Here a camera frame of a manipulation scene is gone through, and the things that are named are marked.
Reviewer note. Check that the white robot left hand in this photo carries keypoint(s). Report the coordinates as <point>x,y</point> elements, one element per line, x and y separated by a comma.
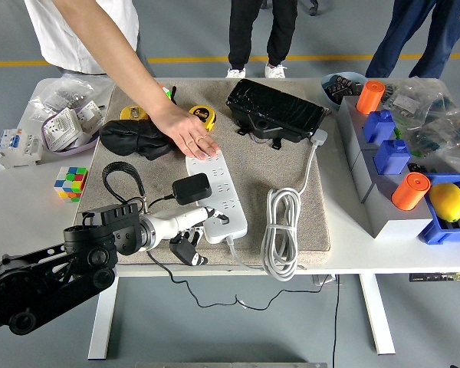
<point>180,220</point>

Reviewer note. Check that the person's left hand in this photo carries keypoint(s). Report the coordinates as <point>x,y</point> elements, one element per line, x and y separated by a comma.
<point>184,132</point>

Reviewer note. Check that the black plug adapter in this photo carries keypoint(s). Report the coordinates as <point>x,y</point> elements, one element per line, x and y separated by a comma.
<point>191,188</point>

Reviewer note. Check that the white power strip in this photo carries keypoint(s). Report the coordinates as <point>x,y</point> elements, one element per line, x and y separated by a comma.
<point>232,191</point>

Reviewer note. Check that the person's left forearm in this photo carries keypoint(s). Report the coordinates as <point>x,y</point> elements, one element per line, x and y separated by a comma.
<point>122,61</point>

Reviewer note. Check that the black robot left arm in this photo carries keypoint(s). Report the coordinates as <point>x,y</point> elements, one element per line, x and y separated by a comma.
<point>42,276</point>

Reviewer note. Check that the yellow tape measure black label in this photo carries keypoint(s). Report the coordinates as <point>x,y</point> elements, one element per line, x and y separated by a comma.
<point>205,115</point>

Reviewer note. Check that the colourful puzzle cube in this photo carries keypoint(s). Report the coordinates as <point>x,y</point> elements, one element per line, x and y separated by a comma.
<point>166,93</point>
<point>72,183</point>

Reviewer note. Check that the black cloth pouch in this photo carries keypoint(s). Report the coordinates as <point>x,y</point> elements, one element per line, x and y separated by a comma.
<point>130,138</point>

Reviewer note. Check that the yellow tape measure metal clip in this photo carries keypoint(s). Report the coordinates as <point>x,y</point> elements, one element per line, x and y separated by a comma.
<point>132,112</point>

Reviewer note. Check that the grey-brown mat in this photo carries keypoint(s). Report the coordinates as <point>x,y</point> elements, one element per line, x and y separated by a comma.
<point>253,184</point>

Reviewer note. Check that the white socket module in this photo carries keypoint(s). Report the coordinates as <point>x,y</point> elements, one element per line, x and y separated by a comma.
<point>92,115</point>
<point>61,128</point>

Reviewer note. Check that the black wrapped device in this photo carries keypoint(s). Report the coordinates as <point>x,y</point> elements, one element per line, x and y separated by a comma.
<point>276,103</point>

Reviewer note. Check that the purple bowl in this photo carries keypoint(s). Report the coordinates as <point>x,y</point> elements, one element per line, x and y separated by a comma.
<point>76,148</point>

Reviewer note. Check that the person in black trousers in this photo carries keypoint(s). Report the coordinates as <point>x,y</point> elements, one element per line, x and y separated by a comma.
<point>245,30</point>

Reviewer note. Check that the clear bag of screws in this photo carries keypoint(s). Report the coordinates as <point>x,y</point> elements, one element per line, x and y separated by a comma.
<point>69,92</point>

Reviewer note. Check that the white table leg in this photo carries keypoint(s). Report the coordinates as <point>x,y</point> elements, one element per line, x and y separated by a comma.
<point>103,318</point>
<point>377,314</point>

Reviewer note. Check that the blue bowl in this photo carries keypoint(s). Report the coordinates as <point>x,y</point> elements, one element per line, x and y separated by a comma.
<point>324,89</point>

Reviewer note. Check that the black chip components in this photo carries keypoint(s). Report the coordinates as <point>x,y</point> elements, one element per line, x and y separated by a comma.
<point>341,87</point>

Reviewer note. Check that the white circuit breaker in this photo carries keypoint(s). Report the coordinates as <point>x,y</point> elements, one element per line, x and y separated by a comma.
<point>19,147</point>

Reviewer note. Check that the black chair caster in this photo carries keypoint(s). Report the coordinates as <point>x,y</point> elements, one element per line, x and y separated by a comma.
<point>313,7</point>

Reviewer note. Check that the orange cylinder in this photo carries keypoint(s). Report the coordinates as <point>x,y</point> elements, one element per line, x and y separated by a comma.
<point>371,97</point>
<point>410,191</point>

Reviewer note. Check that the blue block with knob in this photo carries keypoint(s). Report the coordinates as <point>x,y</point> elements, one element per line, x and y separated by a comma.
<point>379,128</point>
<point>393,157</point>

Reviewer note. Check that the grey block holder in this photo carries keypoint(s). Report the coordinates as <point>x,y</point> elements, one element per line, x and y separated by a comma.
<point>391,222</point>

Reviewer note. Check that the green plastic piece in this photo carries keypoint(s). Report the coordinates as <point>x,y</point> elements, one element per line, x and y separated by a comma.
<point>398,133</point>
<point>416,153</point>

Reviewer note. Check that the person in blue trousers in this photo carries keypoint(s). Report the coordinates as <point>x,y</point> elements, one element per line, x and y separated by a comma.
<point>398,30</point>

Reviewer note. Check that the blue plastic bin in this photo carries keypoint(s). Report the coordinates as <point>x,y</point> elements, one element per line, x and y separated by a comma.
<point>433,230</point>

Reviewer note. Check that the clear bags of components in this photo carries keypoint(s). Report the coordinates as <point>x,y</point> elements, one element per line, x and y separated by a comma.
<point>437,115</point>

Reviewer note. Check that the black table control panel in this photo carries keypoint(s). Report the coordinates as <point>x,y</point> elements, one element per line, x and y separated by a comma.
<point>437,277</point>

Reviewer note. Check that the yellow lemon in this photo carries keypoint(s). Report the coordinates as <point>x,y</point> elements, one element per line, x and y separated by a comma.
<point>447,201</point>

